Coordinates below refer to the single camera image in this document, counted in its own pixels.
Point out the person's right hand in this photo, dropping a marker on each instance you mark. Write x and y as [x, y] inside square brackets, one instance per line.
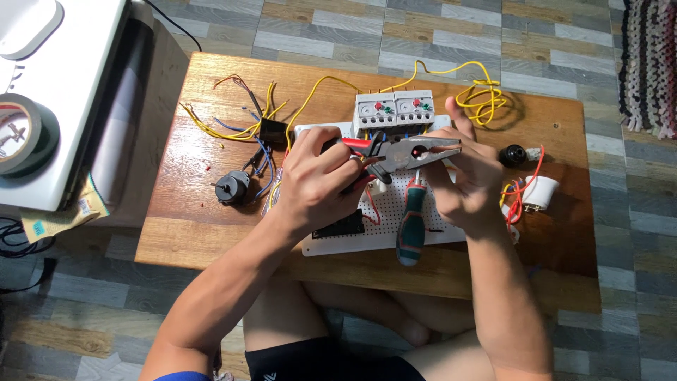
[470, 185]

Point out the person's left hand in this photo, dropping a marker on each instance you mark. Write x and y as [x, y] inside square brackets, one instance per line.
[312, 180]

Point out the person's right fingers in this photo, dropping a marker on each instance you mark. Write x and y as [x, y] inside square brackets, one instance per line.
[461, 119]

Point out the person's left fingers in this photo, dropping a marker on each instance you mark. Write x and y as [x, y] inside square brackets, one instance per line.
[330, 140]

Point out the grey overload relay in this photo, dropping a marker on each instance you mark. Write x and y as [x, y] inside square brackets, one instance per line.
[374, 111]
[415, 108]

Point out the small black relay box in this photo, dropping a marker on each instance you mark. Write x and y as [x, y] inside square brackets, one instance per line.
[273, 130]

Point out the black lamp socket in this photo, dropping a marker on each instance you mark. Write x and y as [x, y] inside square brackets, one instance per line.
[512, 155]

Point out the small white connector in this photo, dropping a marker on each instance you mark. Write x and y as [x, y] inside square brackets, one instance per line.
[534, 154]

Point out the black terminal block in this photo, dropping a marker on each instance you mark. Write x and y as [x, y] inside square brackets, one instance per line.
[341, 226]

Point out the white perforated mounting board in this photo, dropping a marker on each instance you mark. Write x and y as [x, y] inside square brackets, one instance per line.
[386, 211]

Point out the white round plug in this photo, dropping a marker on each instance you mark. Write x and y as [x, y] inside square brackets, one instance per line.
[539, 193]

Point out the small black fan motor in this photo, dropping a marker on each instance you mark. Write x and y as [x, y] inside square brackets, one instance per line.
[231, 188]

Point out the person's legs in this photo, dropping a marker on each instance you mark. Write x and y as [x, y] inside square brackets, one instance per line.
[370, 312]

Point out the woven striped rug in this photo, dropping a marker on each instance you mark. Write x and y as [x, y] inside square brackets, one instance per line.
[649, 63]

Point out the black shorts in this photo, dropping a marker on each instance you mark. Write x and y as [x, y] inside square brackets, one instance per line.
[328, 362]

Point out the white appliance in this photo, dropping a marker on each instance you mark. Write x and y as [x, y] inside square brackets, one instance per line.
[69, 95]

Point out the blue sleeve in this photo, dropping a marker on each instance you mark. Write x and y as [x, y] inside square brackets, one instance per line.
[182, 377]

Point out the yellow paper packet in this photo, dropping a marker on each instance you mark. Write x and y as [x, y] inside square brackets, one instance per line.
[58, 217]

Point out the black electrical tape roll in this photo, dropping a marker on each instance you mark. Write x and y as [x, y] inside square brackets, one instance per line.
[39, 135]

